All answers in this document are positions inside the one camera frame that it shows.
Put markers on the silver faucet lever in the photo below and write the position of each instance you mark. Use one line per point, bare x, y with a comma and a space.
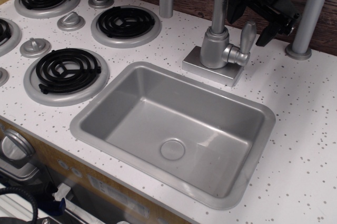
241, 55

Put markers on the grey support pole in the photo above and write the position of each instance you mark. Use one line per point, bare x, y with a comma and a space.
299, 49

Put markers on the silver toy faucet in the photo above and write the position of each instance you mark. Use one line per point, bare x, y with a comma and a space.
206, 61

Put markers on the back right stove burner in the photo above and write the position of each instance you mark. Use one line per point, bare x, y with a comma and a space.
125, 27

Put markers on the grey sink basin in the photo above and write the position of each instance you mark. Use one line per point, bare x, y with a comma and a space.
197, 139

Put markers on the silver knob back right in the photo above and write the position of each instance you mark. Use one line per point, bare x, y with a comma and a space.
100, 4

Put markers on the silver knob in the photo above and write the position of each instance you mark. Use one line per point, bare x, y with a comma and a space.
70, 22
35, 47
100, 4

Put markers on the silver knob middle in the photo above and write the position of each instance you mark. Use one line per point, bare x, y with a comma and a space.
70, 22

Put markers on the front right stove burner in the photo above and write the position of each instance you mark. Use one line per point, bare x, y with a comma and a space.
66, 77

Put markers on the back left stove burner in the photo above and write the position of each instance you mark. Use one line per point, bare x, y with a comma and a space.
40, 9

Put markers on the silver knob front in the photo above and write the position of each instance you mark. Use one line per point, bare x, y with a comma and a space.
35, 47

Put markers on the left edge stove burner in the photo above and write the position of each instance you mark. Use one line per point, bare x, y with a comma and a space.
10, 35

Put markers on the silver knob left edge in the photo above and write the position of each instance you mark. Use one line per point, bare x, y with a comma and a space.
4, 76

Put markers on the silver oven dial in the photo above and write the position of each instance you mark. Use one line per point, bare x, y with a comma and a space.
15, 149

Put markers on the silver oven handle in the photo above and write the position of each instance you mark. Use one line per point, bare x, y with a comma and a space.
26, 174

